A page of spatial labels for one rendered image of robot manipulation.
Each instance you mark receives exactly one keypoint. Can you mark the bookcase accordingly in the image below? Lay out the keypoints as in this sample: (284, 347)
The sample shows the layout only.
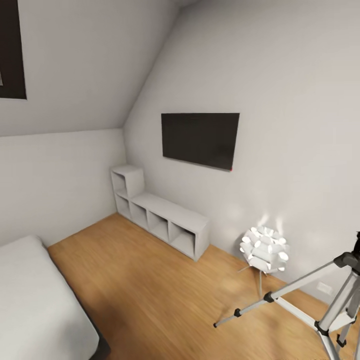
(183, 229)

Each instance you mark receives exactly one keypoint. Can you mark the wall mounted tv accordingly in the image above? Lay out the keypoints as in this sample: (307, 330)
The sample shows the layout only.
(203, 138)

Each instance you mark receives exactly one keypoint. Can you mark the bed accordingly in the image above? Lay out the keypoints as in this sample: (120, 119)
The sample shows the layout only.
(41, 316)

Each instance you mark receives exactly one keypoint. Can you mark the camera tripod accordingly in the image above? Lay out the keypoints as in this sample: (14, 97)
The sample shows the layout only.
(334, 318)

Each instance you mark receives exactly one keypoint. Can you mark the fixed window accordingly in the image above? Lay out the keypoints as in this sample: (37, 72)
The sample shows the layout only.
(12, 79)

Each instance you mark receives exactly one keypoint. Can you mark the wall socket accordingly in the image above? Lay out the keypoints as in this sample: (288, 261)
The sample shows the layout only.
(324, 288)

